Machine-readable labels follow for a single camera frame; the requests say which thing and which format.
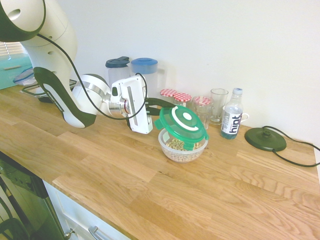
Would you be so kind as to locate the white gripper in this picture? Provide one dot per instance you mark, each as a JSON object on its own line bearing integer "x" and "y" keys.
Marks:
{"x": 136, "y": 105}

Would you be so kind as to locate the green round container lid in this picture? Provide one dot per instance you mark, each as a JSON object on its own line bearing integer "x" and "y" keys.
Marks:
{"x": 172, "y": 125}

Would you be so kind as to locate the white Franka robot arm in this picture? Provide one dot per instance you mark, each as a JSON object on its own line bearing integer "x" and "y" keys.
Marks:
{"x": 55, "y": 50}

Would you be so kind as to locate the glass jar red checked lid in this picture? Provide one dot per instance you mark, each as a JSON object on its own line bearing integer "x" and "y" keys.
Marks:
{"x": 201, "y": 100}
{"x": 168, "y": 93}
{"x": 182, "y": 97}

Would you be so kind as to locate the clear pitcher with blue lid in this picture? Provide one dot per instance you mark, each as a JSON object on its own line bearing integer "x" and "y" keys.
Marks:
{"x": 150, "y": 82}

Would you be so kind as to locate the clear pitcher with dark lid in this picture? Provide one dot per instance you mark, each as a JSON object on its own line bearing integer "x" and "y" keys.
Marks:
{"x": 117, "y": 75}

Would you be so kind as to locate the glass with red lid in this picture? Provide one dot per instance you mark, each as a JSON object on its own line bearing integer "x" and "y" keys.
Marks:
{"x": 207, "y": 120}

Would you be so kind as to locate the rectangular glass container dark-rimmed lid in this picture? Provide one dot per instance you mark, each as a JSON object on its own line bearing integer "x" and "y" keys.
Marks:
{"x": 30, "y": 92}

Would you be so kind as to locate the clear bowl with cereal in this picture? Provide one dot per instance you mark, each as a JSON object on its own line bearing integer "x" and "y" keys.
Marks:
{"x": 182, "y": 155}

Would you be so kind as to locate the tall clear drinking glass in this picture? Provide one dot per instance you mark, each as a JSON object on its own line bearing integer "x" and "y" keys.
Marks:
{"x": 219, "y": 107}

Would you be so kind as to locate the hint water bottle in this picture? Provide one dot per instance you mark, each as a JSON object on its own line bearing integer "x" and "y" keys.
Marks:
{"x": 231, "y": 120}

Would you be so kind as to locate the white mug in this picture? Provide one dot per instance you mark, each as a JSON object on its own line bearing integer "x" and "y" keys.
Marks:
{"x": 245, "y": 117}

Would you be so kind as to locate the black kettle base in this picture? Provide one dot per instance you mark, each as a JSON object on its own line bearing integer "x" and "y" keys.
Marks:
{"x": 265, "y": 140}

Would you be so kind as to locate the white kitchen cabinet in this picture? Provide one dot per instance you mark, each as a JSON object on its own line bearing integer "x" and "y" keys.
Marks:
{"x": 75, "y": 212}

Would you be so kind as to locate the clear plastic zip bag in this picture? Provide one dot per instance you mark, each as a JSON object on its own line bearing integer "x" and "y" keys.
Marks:
{"x": 23, "y": 77}

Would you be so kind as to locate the teal box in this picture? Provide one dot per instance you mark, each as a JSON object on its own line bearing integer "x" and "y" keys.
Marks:
{"x": 10, "y": 77}

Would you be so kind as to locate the silver cabinet knob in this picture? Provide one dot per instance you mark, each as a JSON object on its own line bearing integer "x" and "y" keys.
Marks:
{"x": 68, "y": 233}

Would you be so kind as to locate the stainless steel appliance front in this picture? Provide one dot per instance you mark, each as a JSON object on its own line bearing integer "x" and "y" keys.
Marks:
{"x": 27, "y": 195}

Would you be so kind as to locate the window blinds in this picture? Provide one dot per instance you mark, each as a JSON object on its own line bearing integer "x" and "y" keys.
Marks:
{"x": 10, "y": 48}

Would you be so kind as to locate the dark curved chair frame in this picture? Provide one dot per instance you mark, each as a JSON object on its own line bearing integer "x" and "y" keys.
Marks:
{"x": 15, "y": 225}

